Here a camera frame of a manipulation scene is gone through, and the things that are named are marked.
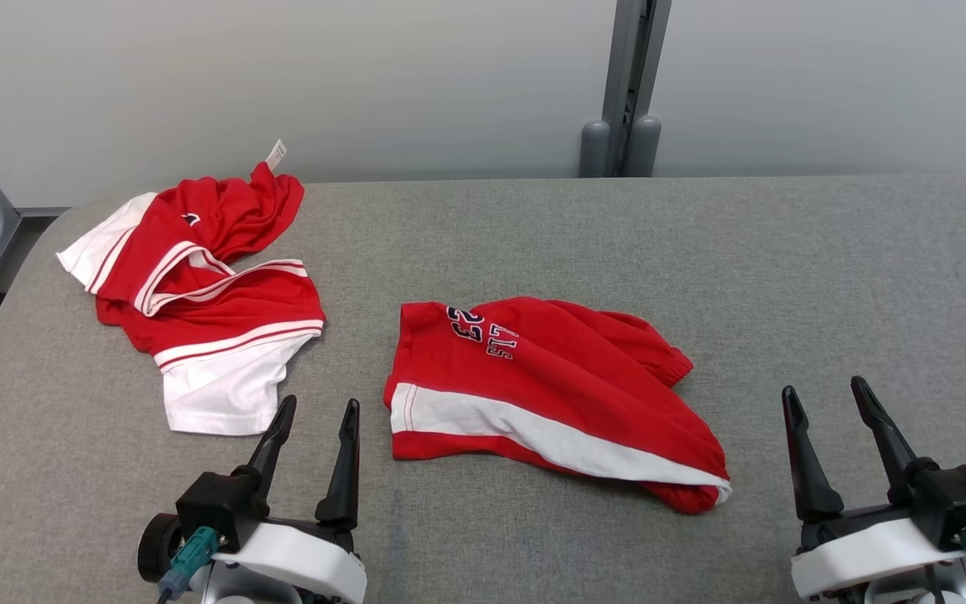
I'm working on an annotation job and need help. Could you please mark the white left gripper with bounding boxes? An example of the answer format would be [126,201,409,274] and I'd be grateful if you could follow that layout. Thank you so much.
[213,395,367,604]

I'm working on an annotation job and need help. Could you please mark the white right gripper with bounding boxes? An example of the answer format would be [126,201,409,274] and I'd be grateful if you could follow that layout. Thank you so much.
[782,375,966,601]

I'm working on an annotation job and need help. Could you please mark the red and white jersey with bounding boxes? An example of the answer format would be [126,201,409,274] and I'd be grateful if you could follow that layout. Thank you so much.
[57,139,326,436]

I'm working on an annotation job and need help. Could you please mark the red shorts with number print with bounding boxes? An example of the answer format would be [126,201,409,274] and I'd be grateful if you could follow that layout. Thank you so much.
[383,296,733,515]

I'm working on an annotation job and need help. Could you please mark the grey fabric sofa cushion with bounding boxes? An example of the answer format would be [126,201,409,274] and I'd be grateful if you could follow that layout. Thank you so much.
[0,174,966,604]

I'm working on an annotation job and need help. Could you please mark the left arm cable teal connector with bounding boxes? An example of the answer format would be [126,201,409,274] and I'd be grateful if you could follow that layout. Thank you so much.
[156,527,222,604]

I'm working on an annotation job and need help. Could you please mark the grey metal post with cylinders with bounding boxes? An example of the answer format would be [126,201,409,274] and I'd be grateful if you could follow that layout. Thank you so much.
[578,0,673,179]

